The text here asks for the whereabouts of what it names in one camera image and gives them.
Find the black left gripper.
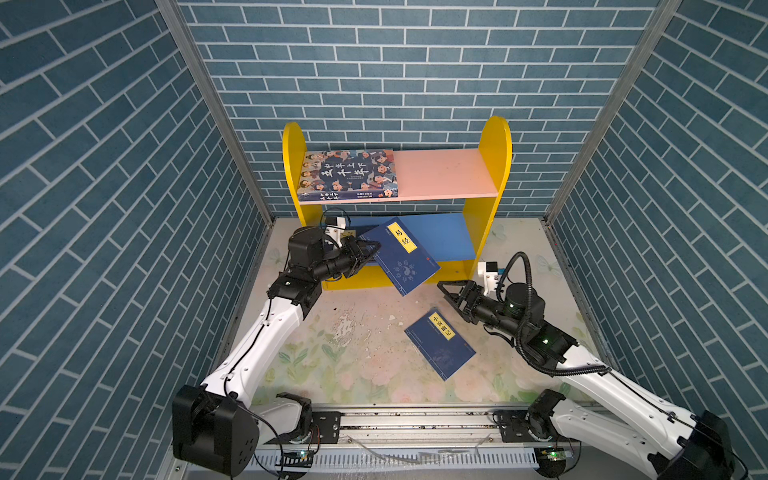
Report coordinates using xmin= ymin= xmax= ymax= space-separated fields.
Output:
xmin=309 ymin=238 xmax=380 ymax=285

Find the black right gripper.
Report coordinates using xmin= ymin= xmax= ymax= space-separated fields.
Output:
xmin=440 ymin=279 xmax=527 ymax=343

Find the navy book yellow label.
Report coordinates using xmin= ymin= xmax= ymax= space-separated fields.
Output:
xmin=361 ymin=218 xmax=440 ymax=296

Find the colourful illustrated history book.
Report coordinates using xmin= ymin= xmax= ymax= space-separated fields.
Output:
xmin=297 ymin=150 xmax=399 ymax=202

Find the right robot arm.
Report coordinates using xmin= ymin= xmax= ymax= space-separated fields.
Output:
xmin=438 ymin=280 xmax=740 ymax=479

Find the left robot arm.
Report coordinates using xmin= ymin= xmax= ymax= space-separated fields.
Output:
xmin=171 ymin=227 xmax=381 ymax=477

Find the yellow pink blue bookshelf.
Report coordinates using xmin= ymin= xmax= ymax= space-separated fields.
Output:
xmin=282 ymin=116 xmax=513 ymax=290

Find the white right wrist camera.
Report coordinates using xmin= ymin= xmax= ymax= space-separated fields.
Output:
xmin=477 ymin=261 xmax=504 ymax=298

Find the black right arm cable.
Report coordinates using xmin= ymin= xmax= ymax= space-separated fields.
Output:
xmin=494 ymin=251 xmax=751 ymax=480

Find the aluminium frame rail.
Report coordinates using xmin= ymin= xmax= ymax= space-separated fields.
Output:
xmin=236 ymin=400 xmax=670 ymax=479

